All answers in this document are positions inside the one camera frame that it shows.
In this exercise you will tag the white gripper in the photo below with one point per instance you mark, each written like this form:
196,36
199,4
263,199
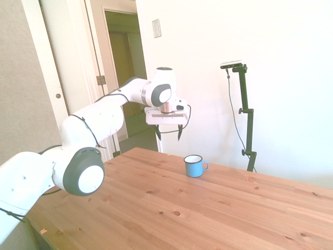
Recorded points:
166,119

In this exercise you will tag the blue enamel mug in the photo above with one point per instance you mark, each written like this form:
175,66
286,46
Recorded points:
192,169

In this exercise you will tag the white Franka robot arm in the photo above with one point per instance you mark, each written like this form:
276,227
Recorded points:
104,117

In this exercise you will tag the brown hallway door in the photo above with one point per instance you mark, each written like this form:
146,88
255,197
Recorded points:
122,65

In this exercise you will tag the metal door hinge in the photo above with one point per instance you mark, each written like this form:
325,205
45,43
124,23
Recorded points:
101,80

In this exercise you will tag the round door knob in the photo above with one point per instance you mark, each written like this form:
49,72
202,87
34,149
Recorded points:
58,96

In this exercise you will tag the white open door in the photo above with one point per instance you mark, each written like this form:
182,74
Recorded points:
72,52

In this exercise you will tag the grey fabric partition panel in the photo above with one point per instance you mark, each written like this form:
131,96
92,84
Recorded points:
15,65

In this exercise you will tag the black jointed camera stand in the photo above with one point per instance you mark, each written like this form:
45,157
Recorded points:
249,130

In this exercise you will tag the white exterior camera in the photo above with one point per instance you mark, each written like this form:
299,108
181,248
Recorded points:
231,64

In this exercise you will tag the white wall switch plate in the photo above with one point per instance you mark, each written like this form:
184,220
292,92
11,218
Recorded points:
156,28

